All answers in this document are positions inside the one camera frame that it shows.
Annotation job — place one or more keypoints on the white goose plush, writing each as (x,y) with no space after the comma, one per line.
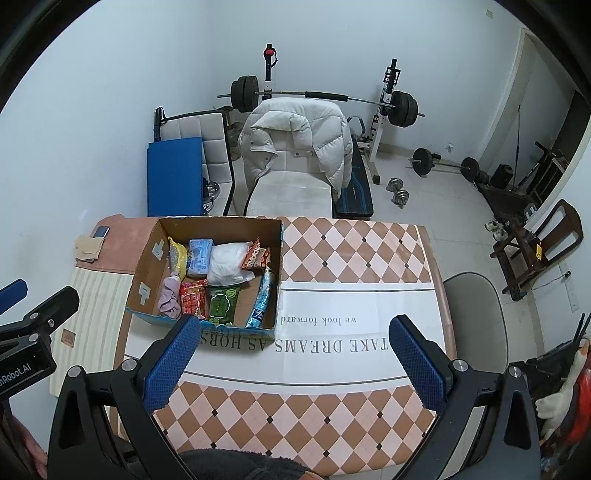
(553,408)

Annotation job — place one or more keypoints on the red brown snack packet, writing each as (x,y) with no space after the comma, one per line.
(256,257)

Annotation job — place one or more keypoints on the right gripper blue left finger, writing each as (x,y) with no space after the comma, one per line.
(103,426)

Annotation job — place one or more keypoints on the barbell on floor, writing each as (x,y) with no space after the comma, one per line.
(424,161)

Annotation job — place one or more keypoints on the red snack bag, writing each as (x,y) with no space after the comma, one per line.
(192,294)

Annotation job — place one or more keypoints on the dark wooden chair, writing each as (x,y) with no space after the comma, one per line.
(525,254)

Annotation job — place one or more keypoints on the white weight bench rack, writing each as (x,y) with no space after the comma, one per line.
(370,138)

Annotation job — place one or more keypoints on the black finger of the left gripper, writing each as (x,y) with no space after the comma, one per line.
(44,319)

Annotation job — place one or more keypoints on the white puffer jacket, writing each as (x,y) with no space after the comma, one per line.
(311,135)

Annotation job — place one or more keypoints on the white padded chair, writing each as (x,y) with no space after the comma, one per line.
(290,193)

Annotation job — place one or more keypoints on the green seaweed snack bag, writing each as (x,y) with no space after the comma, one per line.
(222,301)

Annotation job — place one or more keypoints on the cream striped mat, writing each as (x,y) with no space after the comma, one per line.
(90,337)

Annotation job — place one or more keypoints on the red plastic bag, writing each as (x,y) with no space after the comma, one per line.
(579,421)

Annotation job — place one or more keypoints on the purple fuzzy cloth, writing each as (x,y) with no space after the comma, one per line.
(168,303)

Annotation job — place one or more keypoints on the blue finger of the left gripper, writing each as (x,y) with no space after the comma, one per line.
(12,294)

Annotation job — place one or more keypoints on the smartphone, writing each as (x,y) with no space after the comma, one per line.
(101,231)

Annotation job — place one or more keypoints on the chrome dumbbell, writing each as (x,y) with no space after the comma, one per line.
(400,194)

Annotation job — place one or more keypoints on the grey round chair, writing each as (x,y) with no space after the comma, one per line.
(478,321)

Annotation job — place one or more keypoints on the blue tissue pack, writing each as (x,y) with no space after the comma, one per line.
(199,257)

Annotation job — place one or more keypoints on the black barbell on rack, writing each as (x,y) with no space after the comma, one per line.
(402,110)

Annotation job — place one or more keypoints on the white soft plastic bag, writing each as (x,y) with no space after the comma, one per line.
(224,268)

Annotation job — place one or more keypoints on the open cardboard box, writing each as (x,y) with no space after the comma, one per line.
(153,267)

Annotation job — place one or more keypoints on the dark wooden rack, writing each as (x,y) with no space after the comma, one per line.
(515,200)

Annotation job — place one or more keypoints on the beige folded cloth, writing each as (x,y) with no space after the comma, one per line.
(88,249)

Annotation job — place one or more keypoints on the long blue wipes pack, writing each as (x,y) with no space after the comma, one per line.
(262,299)

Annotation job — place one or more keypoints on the checkered pink brown tablecloth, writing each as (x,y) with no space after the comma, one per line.
(328,391)

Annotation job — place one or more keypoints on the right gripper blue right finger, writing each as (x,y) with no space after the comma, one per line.
(505,445)

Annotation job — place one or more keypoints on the yellow silver scrub sponge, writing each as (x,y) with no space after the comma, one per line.
(178,259)

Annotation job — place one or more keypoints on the blue folded mat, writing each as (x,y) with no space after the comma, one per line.
(175,186)

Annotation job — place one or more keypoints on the blue black bench pad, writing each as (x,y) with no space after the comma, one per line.
(356,201)

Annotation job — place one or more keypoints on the pink cloth mat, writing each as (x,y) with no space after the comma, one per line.
(123,244)

